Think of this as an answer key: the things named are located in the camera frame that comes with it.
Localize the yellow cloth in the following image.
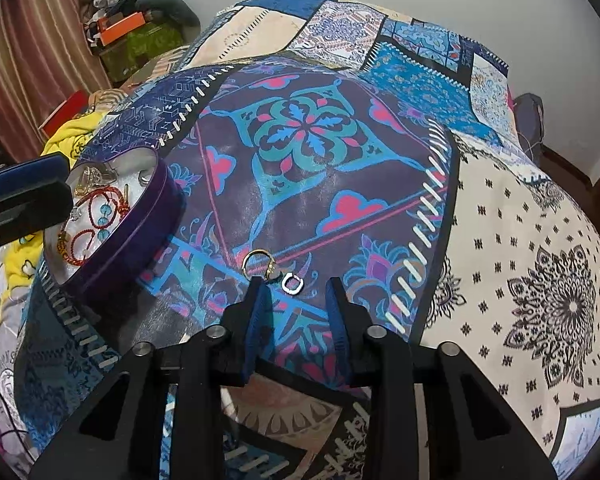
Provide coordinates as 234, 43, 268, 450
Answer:
1, 110, 107, 323

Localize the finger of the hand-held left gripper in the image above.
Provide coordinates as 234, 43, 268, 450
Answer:
0, 154, 76, 247

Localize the striped curtain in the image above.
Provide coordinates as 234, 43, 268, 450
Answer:
0, 0, 114, 161

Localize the red turquoise beaded bracelet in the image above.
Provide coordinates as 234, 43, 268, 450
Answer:
71, 186, 132, 232

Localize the grey bag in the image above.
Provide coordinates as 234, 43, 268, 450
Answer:
512, 92, 547, 161

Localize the silver pendant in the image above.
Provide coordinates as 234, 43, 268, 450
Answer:
77, 165, 112, 196

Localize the gold ring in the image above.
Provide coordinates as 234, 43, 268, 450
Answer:
243, 250, 281, 281

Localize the red box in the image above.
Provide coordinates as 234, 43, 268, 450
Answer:
39, 90, 89, 134

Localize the striped beige blanket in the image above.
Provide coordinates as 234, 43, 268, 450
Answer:
87, 45, 191, 111

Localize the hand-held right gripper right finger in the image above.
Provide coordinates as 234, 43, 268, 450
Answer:
325, 276, 572, 480

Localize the grey-green cushion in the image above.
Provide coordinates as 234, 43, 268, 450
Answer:
135, 0, 202, 37

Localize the purple heart-shaped tin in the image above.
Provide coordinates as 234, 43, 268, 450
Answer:
42, 147, 186, 302

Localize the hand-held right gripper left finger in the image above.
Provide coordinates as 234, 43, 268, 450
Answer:
27, 276, 273, 480

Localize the patchwork printed blanket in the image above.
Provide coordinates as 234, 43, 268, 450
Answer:
10, 0, 600, 480

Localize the orange box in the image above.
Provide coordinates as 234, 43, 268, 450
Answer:
99, 11, 145, 45

